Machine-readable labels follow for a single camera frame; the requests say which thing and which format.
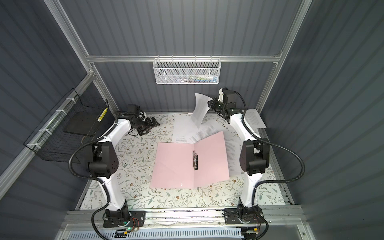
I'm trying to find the pink file folder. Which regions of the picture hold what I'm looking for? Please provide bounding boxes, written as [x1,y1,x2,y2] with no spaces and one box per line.
[150,132,230,189]

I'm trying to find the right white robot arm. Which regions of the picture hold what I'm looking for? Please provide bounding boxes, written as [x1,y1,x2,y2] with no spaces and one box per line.
[208,88,270,223]

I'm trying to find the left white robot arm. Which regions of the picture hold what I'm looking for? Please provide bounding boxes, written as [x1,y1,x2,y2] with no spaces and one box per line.
[88,105,160,224]

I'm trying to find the metal folder clip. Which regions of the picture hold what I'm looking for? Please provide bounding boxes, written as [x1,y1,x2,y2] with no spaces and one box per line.
[193,151,199,171]

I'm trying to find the pens in white basket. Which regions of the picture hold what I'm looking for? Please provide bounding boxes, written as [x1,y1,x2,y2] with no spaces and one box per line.
[179,75,219,83]

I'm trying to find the corner white printed sheet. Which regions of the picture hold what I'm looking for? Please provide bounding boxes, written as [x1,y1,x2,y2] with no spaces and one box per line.
[245,109,267,130]

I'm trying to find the yellow marker pen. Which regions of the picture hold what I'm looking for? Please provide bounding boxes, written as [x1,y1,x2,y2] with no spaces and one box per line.
[97,108,108,122]

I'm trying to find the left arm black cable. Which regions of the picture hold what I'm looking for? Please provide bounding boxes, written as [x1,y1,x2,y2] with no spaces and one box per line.
[68,110,133,240]

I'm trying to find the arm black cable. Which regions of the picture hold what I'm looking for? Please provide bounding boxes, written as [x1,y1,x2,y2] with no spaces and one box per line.
[68,110,133,240]
[233,90,306,208]

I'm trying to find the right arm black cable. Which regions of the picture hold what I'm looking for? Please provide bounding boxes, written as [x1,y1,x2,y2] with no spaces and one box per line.
[233,90,306,208]

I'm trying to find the white wire mesh basket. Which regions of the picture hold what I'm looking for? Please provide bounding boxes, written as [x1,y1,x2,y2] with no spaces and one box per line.
[153,59,222,85]

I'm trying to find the black wire mesh basket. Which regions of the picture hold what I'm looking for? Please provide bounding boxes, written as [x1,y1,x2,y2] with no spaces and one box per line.
[24,89,114,163]

